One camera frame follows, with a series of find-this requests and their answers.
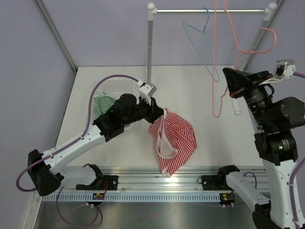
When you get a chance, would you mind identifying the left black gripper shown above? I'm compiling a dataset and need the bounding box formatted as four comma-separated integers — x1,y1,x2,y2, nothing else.
123,95,165,126

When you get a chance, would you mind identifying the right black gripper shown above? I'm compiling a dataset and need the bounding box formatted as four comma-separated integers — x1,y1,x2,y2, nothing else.
223,67,273,128

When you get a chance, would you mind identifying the pink wire hanger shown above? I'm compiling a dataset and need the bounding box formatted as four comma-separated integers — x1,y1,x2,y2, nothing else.
212,0,277,118

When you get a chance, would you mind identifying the red striped tank top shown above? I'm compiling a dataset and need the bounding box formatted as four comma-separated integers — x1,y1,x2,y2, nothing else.
149,107,197,177

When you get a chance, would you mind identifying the green striped tank top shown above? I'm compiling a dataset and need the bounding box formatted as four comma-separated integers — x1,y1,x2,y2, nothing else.
92,91,119,119

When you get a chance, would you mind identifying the blue wire hanger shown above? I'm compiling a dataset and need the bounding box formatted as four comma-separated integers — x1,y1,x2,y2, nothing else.
182,7,220,83

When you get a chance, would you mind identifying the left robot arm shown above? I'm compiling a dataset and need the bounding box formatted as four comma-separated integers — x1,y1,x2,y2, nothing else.
28,94,164,197

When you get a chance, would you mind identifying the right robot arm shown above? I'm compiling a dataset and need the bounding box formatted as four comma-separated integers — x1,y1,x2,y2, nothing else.
216,67,305,229

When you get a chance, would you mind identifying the silver clothes rack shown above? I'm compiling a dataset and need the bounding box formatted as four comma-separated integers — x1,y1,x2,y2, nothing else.
146,2,277,82

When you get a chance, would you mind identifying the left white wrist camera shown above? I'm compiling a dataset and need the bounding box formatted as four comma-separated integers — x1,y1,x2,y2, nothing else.
137,80,157,105

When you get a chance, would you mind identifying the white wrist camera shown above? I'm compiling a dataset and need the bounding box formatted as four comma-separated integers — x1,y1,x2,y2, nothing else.
137,80,157,105
260,59,295,85

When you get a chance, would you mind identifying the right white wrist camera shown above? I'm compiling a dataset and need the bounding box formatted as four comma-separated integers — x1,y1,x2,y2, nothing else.
260,59,295,85

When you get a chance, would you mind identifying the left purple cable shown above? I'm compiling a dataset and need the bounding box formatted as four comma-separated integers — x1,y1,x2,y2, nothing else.
16,74,141,193

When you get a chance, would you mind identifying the aluminium mounting rail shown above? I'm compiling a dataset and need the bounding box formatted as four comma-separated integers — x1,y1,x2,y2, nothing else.
32,167,272,193

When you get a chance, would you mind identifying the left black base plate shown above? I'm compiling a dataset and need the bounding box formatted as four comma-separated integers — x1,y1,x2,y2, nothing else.
76,175,119,191

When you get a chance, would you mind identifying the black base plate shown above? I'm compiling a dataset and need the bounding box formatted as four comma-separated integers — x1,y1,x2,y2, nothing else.
201,175,221,191
76,175,119,191

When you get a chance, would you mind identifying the white slotted cable duct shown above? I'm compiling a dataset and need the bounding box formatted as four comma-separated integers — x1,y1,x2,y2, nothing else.
42,192,220,202

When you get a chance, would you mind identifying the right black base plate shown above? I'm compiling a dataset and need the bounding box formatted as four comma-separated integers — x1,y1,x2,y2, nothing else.
201,175,221,191

